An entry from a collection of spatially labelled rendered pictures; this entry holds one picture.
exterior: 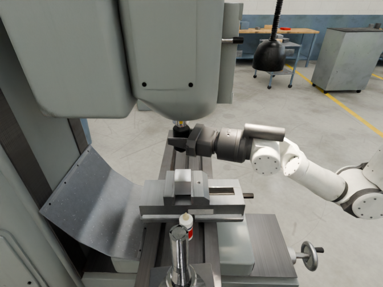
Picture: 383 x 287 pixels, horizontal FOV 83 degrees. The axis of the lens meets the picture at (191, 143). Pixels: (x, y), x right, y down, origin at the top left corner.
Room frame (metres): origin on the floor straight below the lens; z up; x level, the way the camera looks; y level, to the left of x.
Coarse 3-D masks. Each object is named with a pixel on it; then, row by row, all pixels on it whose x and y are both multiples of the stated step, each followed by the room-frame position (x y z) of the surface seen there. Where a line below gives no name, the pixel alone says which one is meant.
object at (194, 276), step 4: (192, 268) 0.17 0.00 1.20; (168, 272) 0.17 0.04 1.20; (192, 272) 0.17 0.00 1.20; (168, 276) 0.16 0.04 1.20; (192, 276) 0.16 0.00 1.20; (196, 276) 0.16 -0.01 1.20; (168, 280) 0.16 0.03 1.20; (192, 280) 0.16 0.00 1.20; (196, 280) 0.16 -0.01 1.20; (168, 284) 0.15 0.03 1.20; (172, 284) 0.15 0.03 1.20; (176, 284) 0.15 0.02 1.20; (188, 284) 0.15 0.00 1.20; (192, 284) 0.15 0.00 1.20
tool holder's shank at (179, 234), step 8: (176, 232) 0.16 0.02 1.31; (184, 232) 0.16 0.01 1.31; (176, 240) 0.15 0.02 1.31; (184, 240) 0.15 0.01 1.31; (176, 248) 0.15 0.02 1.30; (184, 248) 0.15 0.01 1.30; (176, 256) 0.15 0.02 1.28; (184, 256) 0.15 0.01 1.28; (176, 264) 0.15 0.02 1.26; (184, 264) 0.15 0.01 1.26; (176, 272) 0.15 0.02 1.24; (184, 272) 0.15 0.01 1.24; (176, 280) 0.15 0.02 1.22; (184, 280) 0.15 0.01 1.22
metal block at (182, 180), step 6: (180, 174) 0.53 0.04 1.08; (186, 174) 0.53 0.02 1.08; (174, 180) 0.50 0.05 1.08; (180, 180) 0.50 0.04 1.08; (186, 180) 0.50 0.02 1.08; (174, 186) 0.50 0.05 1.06; (180, 186) 0.50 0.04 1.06; (186, 186) 0.50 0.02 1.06; (180, 192) 0.50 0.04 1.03; (186, 192) 0.50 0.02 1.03
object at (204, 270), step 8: (192, 264) 0.22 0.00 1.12; (200, 264) 0.22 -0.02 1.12; (208, 264) 0.22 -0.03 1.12; (152, 272) 0.21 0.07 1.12; (160, 272) 0.21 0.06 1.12; (200, 272) 0.21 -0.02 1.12; (208, 272) 0.21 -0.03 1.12; (152, 280) 0.19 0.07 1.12; (160, 280) 0.19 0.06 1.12; (200, 280) 0.19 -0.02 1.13; (208, 280) 0.19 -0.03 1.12
